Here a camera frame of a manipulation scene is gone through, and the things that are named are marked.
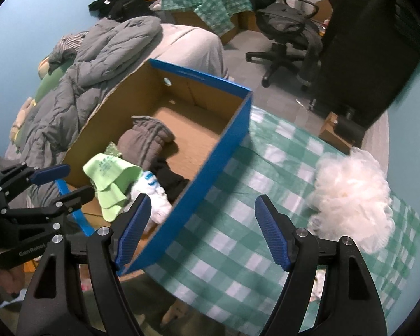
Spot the white plastic bag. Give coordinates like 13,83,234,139
123,171,173,232

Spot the lime green microfibre cloth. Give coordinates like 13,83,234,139
82,153,143,222

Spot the black sock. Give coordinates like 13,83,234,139
149,158,190,205

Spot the white mesh bath pouf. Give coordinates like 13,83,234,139
306,147,395,254

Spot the grey fleece mitt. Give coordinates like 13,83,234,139
116,115,175,171

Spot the green glittery scrub cloth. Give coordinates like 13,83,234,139
104,142,122,158

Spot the person left hand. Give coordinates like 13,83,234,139
0,265,25,294

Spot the grey puffer duvet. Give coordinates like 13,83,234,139
17,16,162,168

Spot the green checkered tablecloth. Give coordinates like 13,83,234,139
143,104,420,336

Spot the green pillow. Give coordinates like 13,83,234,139
34,59,73,104

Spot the blue cardboard box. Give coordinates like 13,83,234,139
64,59,253,275

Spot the black clothes pile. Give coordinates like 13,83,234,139
88,0,154,22

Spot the beige bed mattress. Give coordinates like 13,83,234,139
148,24,229,80

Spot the black office chair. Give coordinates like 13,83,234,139
246,0,322,91

